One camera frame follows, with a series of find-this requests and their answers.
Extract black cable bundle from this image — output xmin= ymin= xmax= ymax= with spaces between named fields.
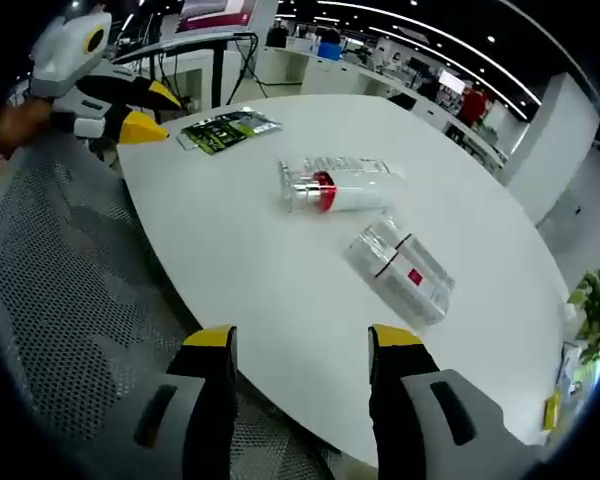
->
xmin=224 ymin=32 xmax=271 ymax=101

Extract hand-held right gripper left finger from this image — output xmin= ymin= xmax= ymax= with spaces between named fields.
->
xmin=87 ymin=324 xmax=239 ymax=480

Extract green black skincare sachet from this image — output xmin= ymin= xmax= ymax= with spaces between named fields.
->
xmin=179 ymin=106 xmax=284 ymax=157

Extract small yellow packet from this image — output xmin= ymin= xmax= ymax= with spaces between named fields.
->
xmin=543 ymin=388 xmax=564 ymax=431

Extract white desk black legs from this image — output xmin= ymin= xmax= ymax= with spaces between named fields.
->
xmin=110 ymin=29 xmax=259 ymax=109

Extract long white counter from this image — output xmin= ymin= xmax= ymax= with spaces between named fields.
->
xmin=259 ymin=34 xmax=511 ymax=184

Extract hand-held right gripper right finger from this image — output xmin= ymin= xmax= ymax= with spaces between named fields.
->
xmin=368 ymin=323 xmax=549 ymax=480

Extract grey mesh office chair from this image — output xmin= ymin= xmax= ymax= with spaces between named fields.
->
xmin=0 ymin=144 xmax=331 ymax=480

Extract bright display screen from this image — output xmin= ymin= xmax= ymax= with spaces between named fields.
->
xmin=437 ymin=68 xmax=467 ymax=95

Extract person's left hand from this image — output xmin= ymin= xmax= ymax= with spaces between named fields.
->
xmin=0 ymin=97 xmax=54 ymax=156

